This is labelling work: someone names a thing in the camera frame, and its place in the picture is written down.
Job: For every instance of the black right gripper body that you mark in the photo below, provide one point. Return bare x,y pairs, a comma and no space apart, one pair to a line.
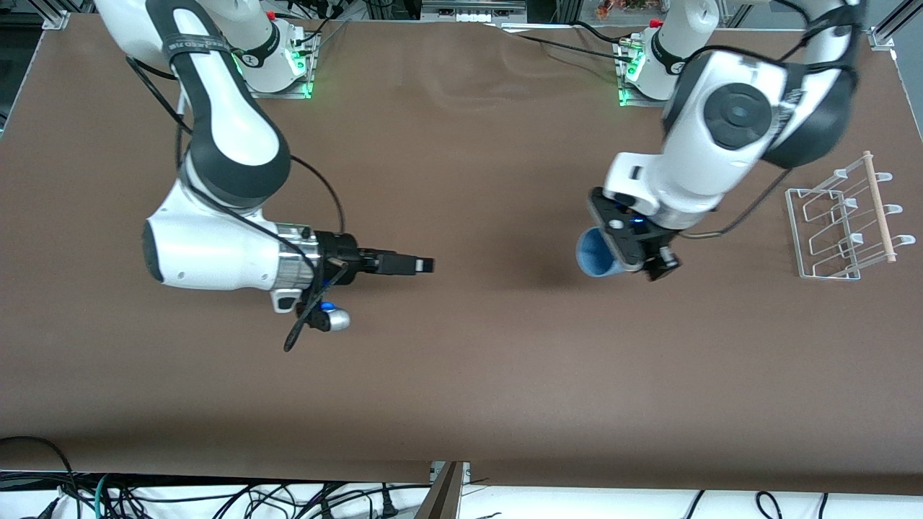
337,251

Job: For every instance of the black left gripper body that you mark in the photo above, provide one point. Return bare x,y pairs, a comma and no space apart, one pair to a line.
661,246

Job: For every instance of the blue plastic cup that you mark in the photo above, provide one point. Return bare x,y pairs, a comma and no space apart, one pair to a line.
593,256

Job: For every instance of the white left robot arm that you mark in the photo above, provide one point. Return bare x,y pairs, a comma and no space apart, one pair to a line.
721,144

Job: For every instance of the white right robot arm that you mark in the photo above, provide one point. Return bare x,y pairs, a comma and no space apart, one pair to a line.
216,252

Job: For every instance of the brown table cover sheet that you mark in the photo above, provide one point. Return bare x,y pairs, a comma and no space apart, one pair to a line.
461,360

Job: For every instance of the dark diagonal metal bar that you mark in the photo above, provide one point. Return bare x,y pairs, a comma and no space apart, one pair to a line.
443,497

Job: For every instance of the orange red clutter object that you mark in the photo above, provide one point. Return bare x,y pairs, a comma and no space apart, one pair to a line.
613,9

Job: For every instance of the grey power strip box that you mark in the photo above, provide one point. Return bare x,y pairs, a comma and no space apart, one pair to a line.
472,16

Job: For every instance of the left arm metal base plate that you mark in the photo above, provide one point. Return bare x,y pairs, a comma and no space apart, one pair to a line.
634,102

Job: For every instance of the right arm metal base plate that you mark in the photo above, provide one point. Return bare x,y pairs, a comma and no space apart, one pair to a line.
288,94

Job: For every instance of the aluminium frame post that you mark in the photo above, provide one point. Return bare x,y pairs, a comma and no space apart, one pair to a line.
56,18
883,34

